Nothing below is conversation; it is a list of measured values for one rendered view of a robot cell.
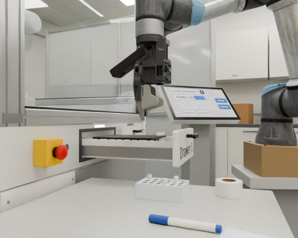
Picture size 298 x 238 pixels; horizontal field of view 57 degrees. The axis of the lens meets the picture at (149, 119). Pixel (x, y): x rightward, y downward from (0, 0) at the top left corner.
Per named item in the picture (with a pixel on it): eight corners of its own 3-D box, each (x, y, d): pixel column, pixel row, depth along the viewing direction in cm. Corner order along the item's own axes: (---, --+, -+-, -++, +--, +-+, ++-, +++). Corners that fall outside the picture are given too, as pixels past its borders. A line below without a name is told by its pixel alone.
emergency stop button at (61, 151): (69, 158, 74) (69, 144, 74) (60, 161, 71) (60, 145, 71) (59, 158, 75) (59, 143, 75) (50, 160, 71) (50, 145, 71)
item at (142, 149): (188, 152, 108) (188, 136, 108) (173, 161, 84) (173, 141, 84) (97, 148, 121) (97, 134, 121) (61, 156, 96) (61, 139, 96)
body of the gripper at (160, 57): (163, 82, 67) (163, 33, 67) (131, 84, 70) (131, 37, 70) (171, 86, 75) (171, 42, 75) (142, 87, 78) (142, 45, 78)
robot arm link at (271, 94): (275, 119, 117) (276, 87, 117) (304, 119, 104) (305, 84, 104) (253, 118, 112) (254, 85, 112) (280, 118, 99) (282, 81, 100)
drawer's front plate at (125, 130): (143, 146, 149) (143, 125, 149) (121, 151, 122) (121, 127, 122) (140, 145, 150) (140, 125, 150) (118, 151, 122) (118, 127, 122)
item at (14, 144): (145, 147, 158) (145, 122, 158) (-1, 191, 61) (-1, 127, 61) (13, 143, 188) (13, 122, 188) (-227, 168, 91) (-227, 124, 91)
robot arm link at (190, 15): (186, 8, 86) (154, 2, 81) (207, -7, 75) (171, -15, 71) (186, 33, 86) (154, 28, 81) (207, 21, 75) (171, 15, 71)
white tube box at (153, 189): (189, 194, 74) (189, 180, 74) (182, 202, 66) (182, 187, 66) (146, 190, 79) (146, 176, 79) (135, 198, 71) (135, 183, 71)
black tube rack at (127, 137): (165, 151, 107) (165, 135, 107) (152, 157, 90) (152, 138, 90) (113, 149, 114) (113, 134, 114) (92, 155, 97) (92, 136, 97)
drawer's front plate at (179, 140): (193, 155, 109) (193, 128, 109) (178, 167, 82) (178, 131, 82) (188, 155, 110) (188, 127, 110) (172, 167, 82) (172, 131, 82)
